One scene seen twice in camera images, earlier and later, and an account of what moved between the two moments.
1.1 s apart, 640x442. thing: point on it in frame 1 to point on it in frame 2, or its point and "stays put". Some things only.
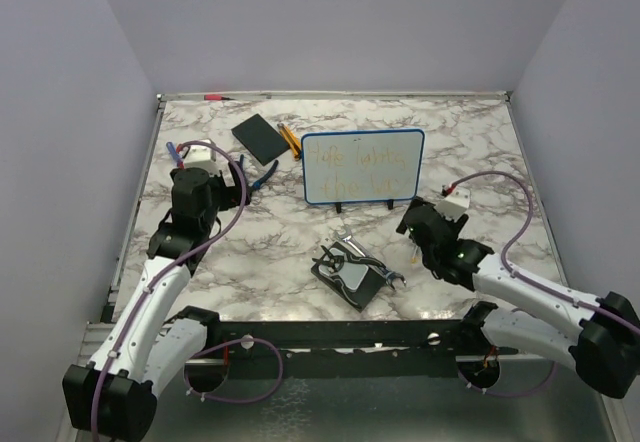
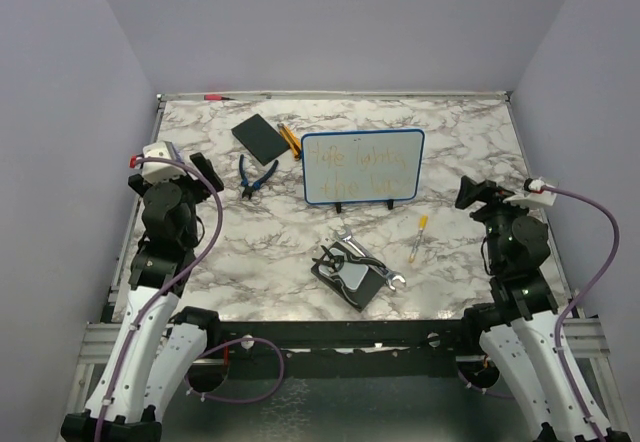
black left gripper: (232, 194) to (204, 167)
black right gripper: (457, 226) to (488, 191)
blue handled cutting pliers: (256, 185) stays put
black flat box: (261, 139) stays put
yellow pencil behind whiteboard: (292, 141) stays put
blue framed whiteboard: (361, 166) stays put
